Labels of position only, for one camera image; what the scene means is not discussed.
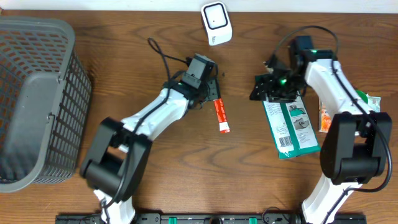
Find green white package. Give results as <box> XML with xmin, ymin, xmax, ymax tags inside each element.
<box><xmin>262</xmin><ymin>96</ymin><xmax>320</xmax><ymax>159</ymax></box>

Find mint green snack packet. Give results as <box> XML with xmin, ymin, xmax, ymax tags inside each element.
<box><xmin>366</xmin><ymin>94</ymin><xmax>381</xmax><ymax>113</ymax></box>

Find green lid jar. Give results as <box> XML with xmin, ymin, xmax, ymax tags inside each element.
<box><xmin>356</xmin><ymin>90</ymin><xmax>369</xmax><ymax>104</ymax></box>

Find grey plastic basket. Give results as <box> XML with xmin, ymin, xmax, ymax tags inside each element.
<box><xmin>1</xmin><ymin>16</ymin><xmax>91</xmax><ymax>193</ymax></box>

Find orange small box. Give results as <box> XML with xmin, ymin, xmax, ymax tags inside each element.
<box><xmin>318</xmin><ymin>108</ymin><xmax>331</xmax><ymax>133</ymax></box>

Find red stick sachet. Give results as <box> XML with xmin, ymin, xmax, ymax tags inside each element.
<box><xmin>213</xmin><ymin>98</ymin><xmax>230</xmax><ymax>134</ymax></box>

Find white barcode scanner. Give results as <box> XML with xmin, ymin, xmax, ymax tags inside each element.
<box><xmin>201</xmin><ymin>1</ymin><xmax>233</xmax><ymax>46</ymax></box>

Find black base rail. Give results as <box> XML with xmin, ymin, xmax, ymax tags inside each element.
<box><xmin>55</xmin><ymin>212</ymin><xmax>368</xmax><ymax>224</ymax></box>

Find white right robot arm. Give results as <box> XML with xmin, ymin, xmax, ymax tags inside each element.
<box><xmin>249</xmin><ymin>35</ymin><xmax>392</xmax><ymax>223</ymax></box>

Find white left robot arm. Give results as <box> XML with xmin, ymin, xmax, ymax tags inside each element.
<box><xmin>80</xmin><ymin>54</ymin><xmax>220</xmax><ymax>223</ymax></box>

